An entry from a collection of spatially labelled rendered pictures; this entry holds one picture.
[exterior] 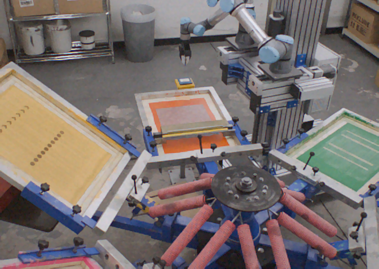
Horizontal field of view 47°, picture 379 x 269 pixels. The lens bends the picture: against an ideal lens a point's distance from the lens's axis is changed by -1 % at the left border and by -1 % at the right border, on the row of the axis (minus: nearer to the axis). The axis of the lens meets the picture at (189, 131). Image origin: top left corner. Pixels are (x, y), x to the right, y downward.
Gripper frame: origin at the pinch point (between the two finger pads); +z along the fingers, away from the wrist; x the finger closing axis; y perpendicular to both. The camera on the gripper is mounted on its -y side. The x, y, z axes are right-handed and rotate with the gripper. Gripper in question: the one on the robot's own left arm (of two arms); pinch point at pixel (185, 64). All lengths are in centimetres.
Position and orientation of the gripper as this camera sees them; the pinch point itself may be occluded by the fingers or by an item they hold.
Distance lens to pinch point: 335.6
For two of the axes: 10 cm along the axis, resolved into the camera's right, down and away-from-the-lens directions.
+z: -0.3, 8.3, 5.6
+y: -2.4, -5.5, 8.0
